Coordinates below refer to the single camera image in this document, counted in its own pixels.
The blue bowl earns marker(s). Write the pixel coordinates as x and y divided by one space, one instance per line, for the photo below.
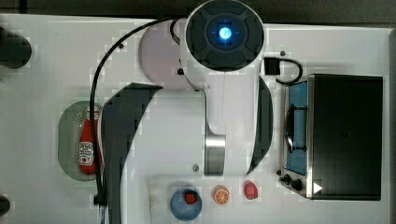
183 211

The black plug with cable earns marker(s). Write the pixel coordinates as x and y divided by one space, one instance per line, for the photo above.
272 67

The red toy in bowl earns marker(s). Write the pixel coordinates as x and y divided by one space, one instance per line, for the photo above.
190 197

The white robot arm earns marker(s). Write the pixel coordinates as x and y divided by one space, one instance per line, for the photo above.
222 124

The black cylinder post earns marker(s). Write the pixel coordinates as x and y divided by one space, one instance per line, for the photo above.
4 205

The black cylinder cup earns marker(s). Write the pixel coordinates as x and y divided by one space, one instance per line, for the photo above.
15 50

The red plush ketchup bottle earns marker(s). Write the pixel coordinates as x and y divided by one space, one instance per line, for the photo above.
87 146

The orange slice toy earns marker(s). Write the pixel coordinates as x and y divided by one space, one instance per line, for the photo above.
220 194

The green oval strainer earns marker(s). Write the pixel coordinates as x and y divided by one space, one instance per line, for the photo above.
71 127

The black toaster oven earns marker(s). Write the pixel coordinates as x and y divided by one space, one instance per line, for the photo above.
332 138

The red strawberry toy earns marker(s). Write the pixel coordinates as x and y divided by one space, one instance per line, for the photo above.
250 190

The lilac round plate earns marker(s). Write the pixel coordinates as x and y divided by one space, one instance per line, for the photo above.
158 55

